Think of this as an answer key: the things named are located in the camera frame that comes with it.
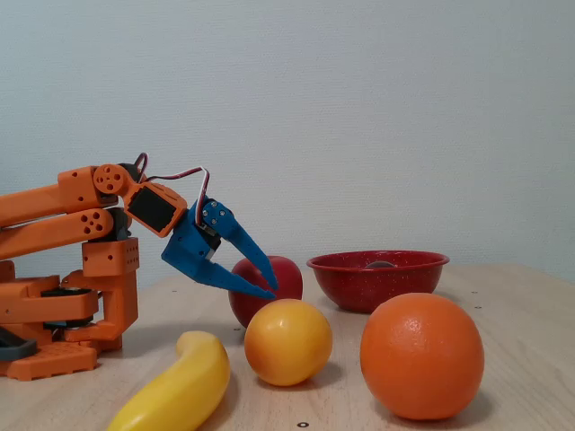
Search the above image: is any yellow banana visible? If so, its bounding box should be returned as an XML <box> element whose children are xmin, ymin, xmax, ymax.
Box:
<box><xmin>106</xmin><ymin>330</ymin><xmax>232</xmax><ymax>431</ymax></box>

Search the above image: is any black table clamp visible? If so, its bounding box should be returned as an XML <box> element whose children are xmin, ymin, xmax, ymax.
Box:
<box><xmin>0</xmin><ymin>326</ymin><xmax>38</xmax><ymax>363</ymax></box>

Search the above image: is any red apple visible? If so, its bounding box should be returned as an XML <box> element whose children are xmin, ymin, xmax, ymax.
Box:
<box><xmin>227</xmin><ymin>255</ymin><xmax>304</xmax><ymax>330</ymax></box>

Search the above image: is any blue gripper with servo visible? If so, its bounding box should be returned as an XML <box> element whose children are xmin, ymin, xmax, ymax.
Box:
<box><xmin>160</xmin><ymin>199</ymin><xmax>280</xmax><ymax>301</ymax></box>

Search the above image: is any orange fruit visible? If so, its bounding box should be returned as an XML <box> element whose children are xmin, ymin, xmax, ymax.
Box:
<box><xmin>359</xmin><ymin>292</ymin><xmax>486</xmax><ymax>421</ymax></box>

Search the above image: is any yellow orange peach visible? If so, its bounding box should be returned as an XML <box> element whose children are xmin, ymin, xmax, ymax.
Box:
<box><xmin>243</xmin><ymin>298</ymin><xmax>334</xmax><ymax>388</ymax></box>

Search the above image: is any orange robot base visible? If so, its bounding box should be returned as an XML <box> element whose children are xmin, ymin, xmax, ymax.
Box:
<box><xmin>0</xmin><ymin>259</ymin><xmax>123</xmax><ymax>383</ymax></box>

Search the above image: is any red speckled bowl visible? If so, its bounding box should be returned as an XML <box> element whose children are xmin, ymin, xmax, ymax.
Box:
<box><xmin>306</xmin><ymin>250</ymin><xmax>450</xmax><ymax>314</ymax></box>

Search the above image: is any red white gripper cable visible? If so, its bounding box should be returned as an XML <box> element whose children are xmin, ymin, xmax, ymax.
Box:
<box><xmin>133</xmin><ymin>152</ymin><xmax>212</xmax><ymax>212</ymax></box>

